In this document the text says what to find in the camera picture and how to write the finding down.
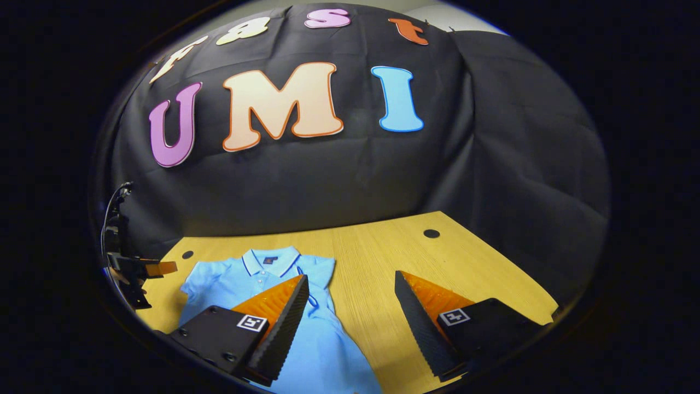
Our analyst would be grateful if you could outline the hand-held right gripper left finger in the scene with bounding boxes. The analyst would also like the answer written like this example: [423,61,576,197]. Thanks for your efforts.
[168,274,310,387]

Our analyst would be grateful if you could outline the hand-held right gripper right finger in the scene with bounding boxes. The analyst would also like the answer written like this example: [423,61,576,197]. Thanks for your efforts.
[394,270,553,383]

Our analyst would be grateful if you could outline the light blue T-shirt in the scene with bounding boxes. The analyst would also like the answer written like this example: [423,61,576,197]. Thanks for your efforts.
[179,246,383,394]

